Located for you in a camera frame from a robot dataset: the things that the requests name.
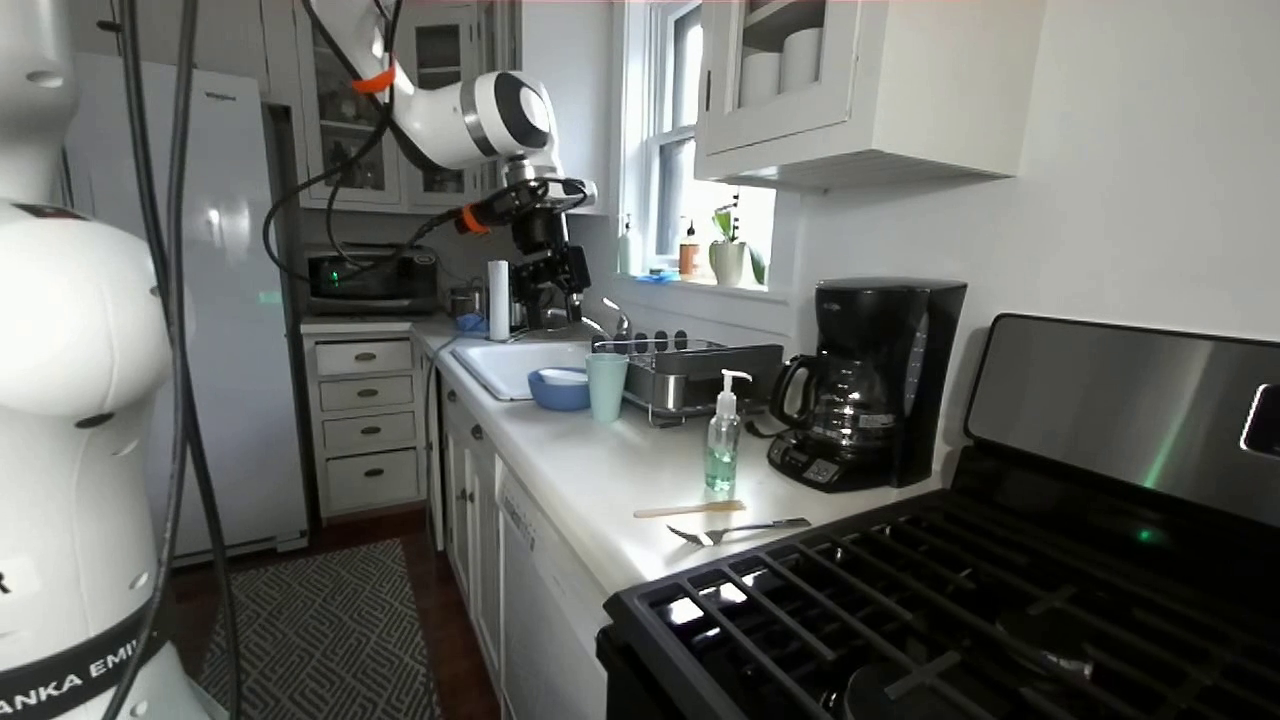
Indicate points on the black gas stove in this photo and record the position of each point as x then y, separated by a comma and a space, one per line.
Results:
1014, 587

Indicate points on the metal fork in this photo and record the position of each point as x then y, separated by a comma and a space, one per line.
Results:
726, 531

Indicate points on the chrome faucet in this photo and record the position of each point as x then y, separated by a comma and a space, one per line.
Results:
607, 322

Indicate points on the white mug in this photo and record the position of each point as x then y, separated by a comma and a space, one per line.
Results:
803, 61
762, 79

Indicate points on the white refrigerator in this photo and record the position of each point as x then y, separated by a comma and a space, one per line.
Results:
244, 373

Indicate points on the plant in white pot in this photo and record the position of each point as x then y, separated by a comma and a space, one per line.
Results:
731, 258

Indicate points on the black coffee maker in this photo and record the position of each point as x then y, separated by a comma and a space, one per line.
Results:
872, 385

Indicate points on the metal pot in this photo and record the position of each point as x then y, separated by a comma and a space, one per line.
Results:
464, 302

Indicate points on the white cabinet with mugs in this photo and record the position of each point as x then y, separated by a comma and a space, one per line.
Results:
922, 94

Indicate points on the blue sponge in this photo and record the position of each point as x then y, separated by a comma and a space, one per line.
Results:
656, 276

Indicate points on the white base cabinet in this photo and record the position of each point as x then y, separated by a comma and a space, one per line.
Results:
522, 587

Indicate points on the white kitchen sink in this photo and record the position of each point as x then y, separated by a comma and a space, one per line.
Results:
514, 364

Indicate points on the white paper towel roll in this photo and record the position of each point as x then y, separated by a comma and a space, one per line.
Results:
499, 302

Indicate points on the orange soap bottle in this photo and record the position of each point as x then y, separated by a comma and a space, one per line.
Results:
690, 258

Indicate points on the white glass door cabinet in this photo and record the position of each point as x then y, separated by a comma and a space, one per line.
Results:
567, 65

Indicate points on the grey patterned rug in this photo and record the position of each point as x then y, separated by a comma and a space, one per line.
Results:
332, 643

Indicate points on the white drawer unit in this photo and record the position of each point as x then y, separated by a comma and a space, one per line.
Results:
367, 424

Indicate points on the blue cloth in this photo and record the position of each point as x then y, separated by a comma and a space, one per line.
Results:
470, 327

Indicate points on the black microwave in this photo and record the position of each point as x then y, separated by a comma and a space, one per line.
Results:
369, 282

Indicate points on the white framed window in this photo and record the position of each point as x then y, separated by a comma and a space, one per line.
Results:
683, 186

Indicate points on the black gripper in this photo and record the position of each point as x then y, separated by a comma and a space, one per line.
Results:
551, 253

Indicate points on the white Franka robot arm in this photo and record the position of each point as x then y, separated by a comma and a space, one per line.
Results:
64, 401

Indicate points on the green soap pump bottle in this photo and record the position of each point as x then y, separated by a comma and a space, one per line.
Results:
723, 452

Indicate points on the blue bowl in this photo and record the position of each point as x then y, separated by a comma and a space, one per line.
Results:
556, 395

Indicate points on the metal dish rack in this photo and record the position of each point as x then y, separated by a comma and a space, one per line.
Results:
694, 383

